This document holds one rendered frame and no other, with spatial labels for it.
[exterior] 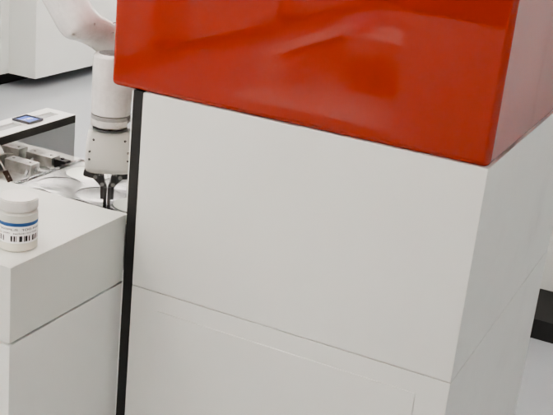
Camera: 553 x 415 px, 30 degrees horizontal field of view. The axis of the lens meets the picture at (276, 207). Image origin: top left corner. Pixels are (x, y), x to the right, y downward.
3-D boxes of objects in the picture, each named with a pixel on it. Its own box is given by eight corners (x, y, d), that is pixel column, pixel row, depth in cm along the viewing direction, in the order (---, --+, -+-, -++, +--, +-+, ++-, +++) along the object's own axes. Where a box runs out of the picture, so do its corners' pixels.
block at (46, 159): (59, 165, 257) (60, 154, 256) (51, 169, 254) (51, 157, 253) (34, 159, 260) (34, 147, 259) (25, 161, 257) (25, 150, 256)
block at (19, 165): (39, 173, 250) (39, 161, 249) (30, 176, 247) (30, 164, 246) (13, 165, 253) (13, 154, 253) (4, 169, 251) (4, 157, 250)
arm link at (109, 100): (106, 104, 228) (83, 113, 220) (109, 45, 224) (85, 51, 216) (139, 112, 225) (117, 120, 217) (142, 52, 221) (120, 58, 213)
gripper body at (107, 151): (133, 119, 227) (131, 167, 231) (86, 116, 226) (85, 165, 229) (134, 128, 220) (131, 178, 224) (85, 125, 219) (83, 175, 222)
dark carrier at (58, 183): (201, 195, 243) (202, 193, 243) (117, 236, 213) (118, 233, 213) (81, 163, 256) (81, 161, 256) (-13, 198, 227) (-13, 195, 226)
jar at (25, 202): (45, 244, 187) (47, 194, 184) (20, 255, 181) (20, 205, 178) (14, 235, 190) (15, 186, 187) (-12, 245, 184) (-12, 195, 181)
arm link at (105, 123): (132, 109, 227) (131, 123, 228) (91, 107, 225) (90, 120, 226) (132, 119, 219) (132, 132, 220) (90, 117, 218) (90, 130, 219)
